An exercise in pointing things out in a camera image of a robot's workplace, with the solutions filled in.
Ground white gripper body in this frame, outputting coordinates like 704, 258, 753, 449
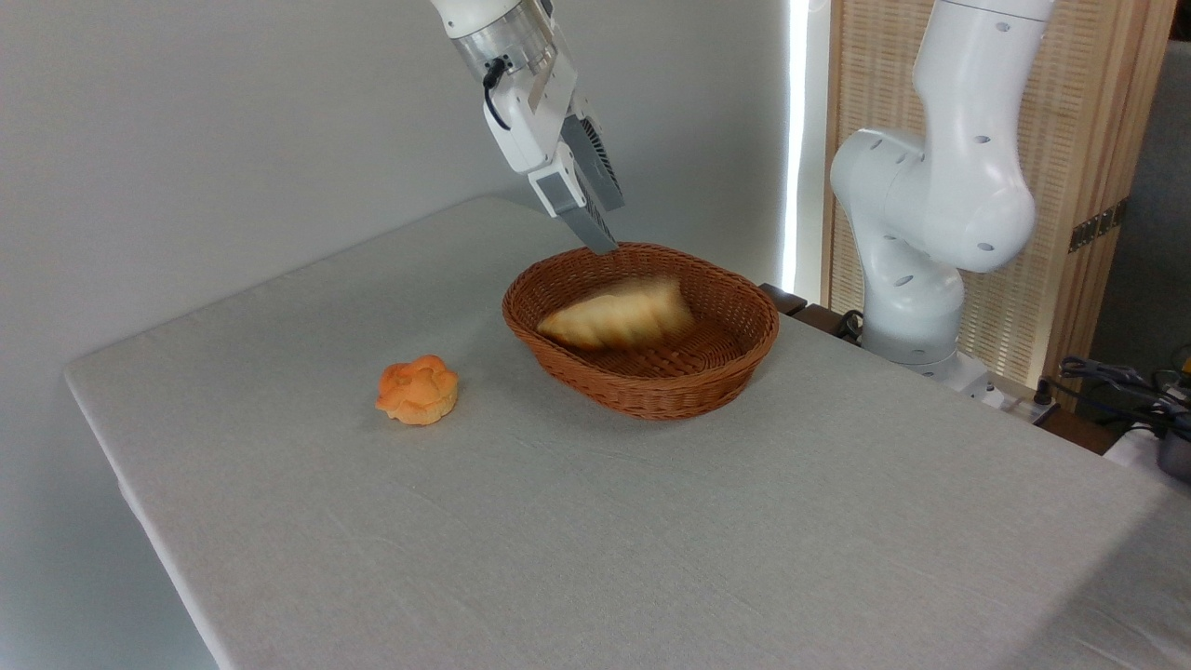
482, 42, 589, 178

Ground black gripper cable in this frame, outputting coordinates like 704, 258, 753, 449
481, 57, 514, 132

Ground dark wooden side table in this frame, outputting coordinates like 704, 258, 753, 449
760, 283, 868, 347

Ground round orange bun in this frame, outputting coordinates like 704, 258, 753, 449
376, 355, 461, 427

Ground braided pale bread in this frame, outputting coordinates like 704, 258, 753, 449
537, 277, 697, 352

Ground black cable bundle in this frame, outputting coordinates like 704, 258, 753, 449
1056, 346, 1191, 440

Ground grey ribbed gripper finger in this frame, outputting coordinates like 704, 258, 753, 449
529, 166, 621, 256
559, 114, 626, 214

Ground metal screen hinge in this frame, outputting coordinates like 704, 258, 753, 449
1067, 196, 1131, 254

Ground wooden slatted folding screen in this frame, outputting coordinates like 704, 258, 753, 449
823, 0, 1179, 412

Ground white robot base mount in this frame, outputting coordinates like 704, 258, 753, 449
917, 352, 1057, 424

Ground grey tablecloth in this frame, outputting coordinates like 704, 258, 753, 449
63, 194, 1191, 670

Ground brown wicker basket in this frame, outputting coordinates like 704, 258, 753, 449
502, 242, 781, 422

